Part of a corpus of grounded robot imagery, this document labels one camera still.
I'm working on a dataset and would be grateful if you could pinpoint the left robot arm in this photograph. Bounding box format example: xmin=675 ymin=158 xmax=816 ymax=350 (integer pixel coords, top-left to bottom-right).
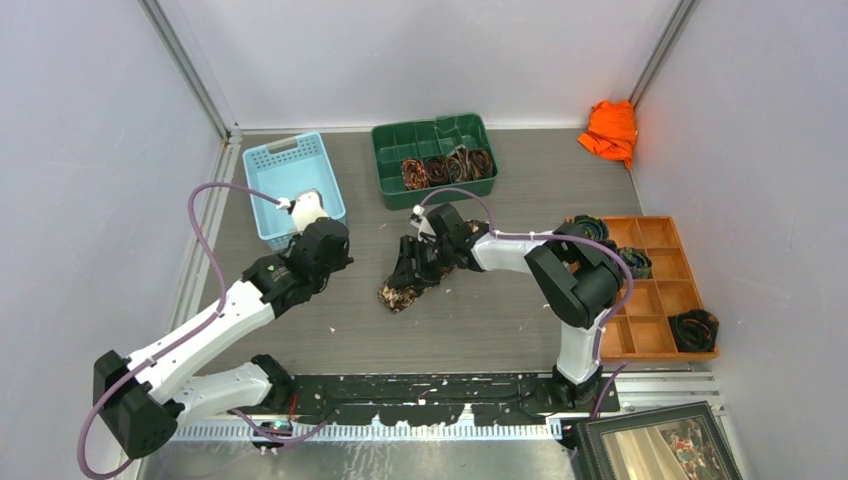
xmin=94 ymin=217 xmax=353 ymax=459

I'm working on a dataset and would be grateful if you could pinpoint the framed picture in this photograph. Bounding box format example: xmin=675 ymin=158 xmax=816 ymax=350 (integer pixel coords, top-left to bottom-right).
xmin=564 ymin=401 xmax=743 ymax=479

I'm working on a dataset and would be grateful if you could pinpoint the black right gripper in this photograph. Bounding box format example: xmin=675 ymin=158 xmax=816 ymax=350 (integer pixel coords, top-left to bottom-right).
xmin=389 ymin=234 xmax=454 ymax=291

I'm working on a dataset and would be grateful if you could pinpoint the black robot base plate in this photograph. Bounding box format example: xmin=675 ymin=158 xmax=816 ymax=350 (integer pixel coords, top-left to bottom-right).
xmin=241 ymin=372 xmax=620 ymax=427

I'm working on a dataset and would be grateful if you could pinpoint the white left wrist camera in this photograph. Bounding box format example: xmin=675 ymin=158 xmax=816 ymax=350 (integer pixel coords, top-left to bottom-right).
xmin=276 ymin=189 xmax=329 ymax=234

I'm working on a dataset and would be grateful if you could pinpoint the dark teal rolled tie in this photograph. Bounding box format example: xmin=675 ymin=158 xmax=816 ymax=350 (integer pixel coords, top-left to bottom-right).
xmin=618 ymin=247 xmax=653 ymax=279

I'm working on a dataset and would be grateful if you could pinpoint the orange wooden divided tray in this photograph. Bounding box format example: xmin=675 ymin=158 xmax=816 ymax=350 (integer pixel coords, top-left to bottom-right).
xmin=600 ymin=216 xmax=720 ymax=363

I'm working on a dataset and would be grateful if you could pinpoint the blue green rolled tie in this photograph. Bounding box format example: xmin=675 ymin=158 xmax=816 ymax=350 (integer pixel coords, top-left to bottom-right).
xmin=572 ymin=214 xmax=609 ymax=242

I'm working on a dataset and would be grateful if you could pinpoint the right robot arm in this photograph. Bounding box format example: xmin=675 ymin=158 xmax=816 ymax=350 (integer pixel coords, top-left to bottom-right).
xmin=379 ymin=204 xmax=625 ymax=411

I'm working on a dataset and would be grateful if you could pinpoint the orange cloth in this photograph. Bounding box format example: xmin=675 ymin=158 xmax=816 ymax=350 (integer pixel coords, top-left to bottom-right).
xmin=578 ymin=100 xmax=638 ymax=171

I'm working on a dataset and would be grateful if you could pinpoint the black rolled tie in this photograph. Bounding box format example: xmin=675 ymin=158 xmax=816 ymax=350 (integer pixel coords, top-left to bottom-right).
xmin=667 ymin=309 xmax=720 ymax=353

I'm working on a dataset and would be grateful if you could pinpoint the green divided plastic bin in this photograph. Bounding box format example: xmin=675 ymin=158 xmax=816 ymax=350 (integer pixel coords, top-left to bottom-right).
xmin=371 ymin=113 xmax=499 ymax=210

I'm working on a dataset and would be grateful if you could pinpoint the light blue plastic basket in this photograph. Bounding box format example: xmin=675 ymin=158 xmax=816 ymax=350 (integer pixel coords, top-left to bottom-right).
xmin=242 ymin=132 xmax=347 ymax=251

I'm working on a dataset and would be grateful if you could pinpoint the dark red rolled tie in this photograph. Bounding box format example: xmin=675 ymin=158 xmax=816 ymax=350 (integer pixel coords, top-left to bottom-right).
xmin=423 ymin=156 xmax=451 ymax=187

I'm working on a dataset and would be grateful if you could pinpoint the brown floral tie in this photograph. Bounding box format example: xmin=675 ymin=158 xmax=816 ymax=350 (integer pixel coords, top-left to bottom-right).
xmin=378 ymin=267 xmax=460 ymax=313

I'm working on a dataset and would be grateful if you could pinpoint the multicolour rolled tie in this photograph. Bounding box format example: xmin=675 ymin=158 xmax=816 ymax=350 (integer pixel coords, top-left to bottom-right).
xmin=401 ymin=158 xmax=429 ymax=191

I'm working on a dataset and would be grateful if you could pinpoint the brown rolled tie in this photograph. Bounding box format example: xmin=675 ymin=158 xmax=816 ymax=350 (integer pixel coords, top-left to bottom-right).
xmin=467 ymin=148 xmax=494 ymax=180

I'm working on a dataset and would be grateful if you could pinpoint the orange grey rolled tie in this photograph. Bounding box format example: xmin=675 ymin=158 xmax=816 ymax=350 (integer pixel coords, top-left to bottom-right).
xmin=446 ymin=144 xmax=473 ymax=183

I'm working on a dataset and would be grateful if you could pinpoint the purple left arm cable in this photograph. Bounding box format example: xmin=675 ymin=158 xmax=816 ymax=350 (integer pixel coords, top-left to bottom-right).
xmin=76 ymin=182 xmax=333 ymax=480

